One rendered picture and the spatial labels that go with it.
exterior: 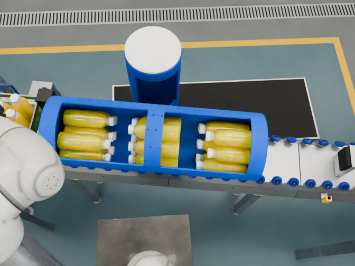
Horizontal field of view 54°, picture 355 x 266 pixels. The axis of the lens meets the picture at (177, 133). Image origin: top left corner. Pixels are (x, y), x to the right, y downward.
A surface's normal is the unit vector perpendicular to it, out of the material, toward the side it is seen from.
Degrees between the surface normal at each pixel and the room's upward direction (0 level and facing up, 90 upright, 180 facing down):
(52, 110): 11
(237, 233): 0
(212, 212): 0
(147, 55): 0
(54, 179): 65
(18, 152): 25
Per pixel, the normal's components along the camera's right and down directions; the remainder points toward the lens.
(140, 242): 0.04, -0.45
